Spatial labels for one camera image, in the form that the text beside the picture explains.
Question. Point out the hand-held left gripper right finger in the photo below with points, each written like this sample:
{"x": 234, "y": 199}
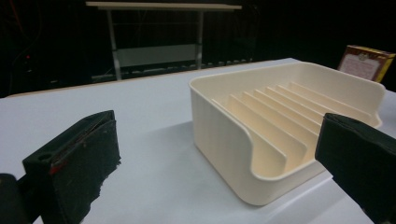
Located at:
{"x": 361, "y": 155}

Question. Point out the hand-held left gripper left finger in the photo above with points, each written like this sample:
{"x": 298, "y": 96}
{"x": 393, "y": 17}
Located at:
{"x": 77, "y": 161}

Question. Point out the red and gold box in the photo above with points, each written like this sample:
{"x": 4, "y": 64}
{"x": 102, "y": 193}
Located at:
{"x": 362, "y": 63}

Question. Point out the cream slotted plastic rack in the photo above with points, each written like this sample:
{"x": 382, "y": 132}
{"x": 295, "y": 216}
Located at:
{"x": 236, "y": 146}

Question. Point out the white metal-legged table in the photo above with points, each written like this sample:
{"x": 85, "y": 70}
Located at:
{"x": 162, "y": 46}

